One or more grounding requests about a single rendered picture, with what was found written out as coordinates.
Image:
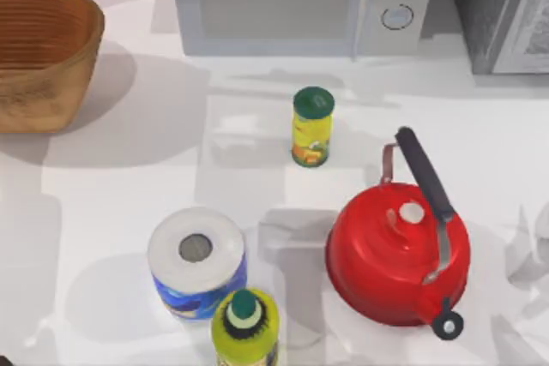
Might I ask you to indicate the woven wooden basket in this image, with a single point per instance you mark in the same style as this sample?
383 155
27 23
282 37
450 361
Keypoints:
47 79

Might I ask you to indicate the microwave oven door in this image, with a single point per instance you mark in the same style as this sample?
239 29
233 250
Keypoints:
274 1

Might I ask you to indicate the paper roll in blue wrapper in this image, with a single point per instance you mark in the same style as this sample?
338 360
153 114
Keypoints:
188 271

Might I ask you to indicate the pale microwave oven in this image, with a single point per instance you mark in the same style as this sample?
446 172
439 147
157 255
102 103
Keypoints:
399 46

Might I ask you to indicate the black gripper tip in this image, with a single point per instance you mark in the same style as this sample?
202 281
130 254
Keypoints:
5 361

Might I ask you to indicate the round microwave knob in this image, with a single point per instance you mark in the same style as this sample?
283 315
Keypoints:
397 17

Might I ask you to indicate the yellow bottle with green cap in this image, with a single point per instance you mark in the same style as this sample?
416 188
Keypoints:
244 331

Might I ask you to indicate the yellow can with green lid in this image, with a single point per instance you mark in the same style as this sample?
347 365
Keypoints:
312 130

